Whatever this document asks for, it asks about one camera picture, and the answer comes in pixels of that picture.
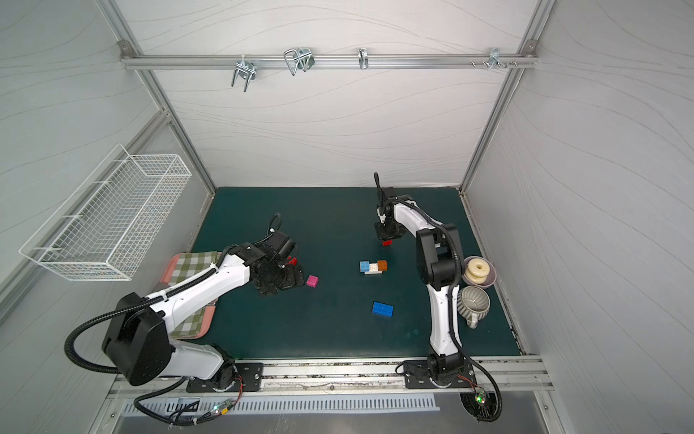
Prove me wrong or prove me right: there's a white long lego brick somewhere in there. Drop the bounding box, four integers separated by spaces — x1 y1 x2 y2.
364 263 382 275

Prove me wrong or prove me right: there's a dark blue long lego brick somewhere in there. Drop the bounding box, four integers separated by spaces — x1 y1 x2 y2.
372 301 394 318

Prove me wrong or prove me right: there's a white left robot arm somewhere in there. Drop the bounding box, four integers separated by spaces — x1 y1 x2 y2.
102 231 305 392

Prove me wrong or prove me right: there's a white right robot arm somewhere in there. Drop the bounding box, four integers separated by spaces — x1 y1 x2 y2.
375 186 466 384

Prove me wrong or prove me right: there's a magenta small lego brick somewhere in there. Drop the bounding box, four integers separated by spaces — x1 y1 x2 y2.
307 275 319 288

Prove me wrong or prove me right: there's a green checkered cloth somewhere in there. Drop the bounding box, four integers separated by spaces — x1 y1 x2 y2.
167 250 220 338

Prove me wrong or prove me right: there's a pink plastic tray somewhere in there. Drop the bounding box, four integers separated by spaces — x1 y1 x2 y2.
159 251 231 341

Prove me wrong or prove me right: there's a grey ribbed mug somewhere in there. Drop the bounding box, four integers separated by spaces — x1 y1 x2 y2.
457 286 491 329

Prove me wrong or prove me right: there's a mauve bowl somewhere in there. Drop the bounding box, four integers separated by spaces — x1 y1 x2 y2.
463 256 496 289

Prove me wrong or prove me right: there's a metal u-bolt clamp left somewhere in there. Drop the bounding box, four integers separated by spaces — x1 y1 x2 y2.
231 59 257 92

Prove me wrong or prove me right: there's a metal u-bolt clamp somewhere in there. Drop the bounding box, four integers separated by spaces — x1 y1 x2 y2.
283 47 316 76
231 59 257 92

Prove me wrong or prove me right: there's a metal u-bolt clamp middle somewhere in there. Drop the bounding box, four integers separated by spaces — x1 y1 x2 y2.
283 47 316 76

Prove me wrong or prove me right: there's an aluminium top crossbar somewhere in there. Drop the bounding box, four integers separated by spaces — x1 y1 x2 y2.
121 52 540 71

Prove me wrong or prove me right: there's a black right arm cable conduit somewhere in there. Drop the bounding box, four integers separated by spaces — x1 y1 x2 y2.
387 200 504 423

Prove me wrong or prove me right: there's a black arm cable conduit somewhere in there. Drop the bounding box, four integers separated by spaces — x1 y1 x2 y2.
63 265 223 375
387 200 504 423

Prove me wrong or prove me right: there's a cream ring toy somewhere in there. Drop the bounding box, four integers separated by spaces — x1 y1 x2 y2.
464 258 492 285

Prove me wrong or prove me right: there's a white slotted cable duct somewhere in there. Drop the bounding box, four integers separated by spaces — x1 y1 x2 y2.
143 393 440 417

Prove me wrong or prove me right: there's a white wire basket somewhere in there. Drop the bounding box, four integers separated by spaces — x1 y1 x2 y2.
19 145 192 281

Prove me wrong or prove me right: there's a metal bracket small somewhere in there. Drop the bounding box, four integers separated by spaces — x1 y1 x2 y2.
358 48 369 71

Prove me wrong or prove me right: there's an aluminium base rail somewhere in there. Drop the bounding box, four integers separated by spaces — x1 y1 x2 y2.
107 355 555 400

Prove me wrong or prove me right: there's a metal bracket right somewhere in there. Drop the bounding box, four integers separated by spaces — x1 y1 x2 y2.
470 48 518 70

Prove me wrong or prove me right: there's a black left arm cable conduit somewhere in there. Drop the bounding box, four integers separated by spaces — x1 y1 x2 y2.
63 265 223 375

